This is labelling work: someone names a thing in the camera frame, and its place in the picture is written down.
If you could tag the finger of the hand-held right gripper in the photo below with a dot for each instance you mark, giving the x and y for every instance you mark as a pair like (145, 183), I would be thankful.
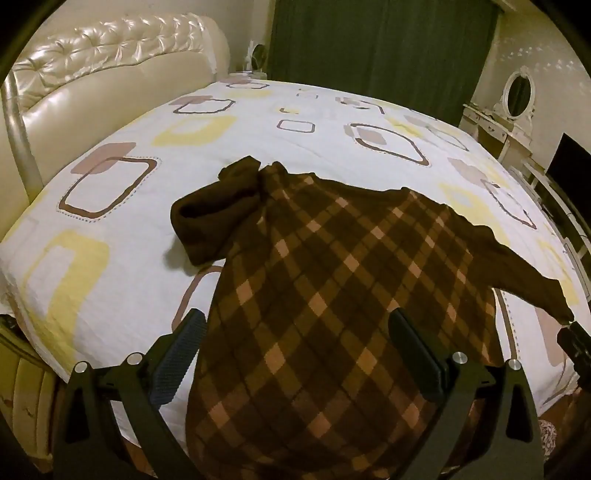
(573, 341)

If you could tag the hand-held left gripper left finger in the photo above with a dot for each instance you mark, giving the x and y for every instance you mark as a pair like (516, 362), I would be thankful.
(180, 350)

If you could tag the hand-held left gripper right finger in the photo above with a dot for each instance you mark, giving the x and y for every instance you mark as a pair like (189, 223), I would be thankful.
(415, 355)

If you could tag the brown plaid sweater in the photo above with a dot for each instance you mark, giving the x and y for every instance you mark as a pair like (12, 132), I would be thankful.
(323, 277)

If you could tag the floral patterned cloth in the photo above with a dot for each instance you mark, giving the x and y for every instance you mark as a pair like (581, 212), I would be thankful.
(548, 438)

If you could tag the white patterned bed sheet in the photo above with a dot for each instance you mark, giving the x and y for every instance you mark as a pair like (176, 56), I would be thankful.
(138, 258)

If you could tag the black television screen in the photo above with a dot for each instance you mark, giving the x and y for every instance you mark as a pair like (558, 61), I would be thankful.
(570, 159)

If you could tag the white dressing table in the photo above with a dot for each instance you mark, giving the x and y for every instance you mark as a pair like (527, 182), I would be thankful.
(489, 127)

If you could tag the white oval vanity mirror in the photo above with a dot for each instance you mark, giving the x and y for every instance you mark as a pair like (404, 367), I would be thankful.
(518, 92)

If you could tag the cream tufted leather headboard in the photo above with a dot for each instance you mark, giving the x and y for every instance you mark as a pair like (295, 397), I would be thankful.
(92, 92)

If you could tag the small round desk fan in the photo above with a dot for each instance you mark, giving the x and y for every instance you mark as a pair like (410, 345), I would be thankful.
(258, 57)

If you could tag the green curtain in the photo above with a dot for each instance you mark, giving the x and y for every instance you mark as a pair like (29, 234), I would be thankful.
(369, 46)

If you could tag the cream leather bed frame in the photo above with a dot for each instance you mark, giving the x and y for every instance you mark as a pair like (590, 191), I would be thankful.
(27, 397)

